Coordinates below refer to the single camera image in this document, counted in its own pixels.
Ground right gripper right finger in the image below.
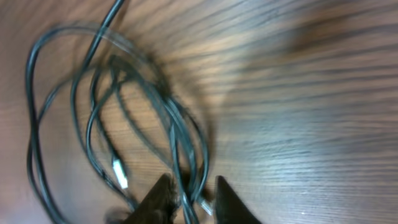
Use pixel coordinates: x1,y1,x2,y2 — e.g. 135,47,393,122
215,175,261,224

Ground black USB cable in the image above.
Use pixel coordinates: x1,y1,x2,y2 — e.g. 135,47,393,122
24,0,215,224

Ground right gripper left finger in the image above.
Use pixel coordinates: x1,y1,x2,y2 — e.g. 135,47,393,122
121,174,177,224

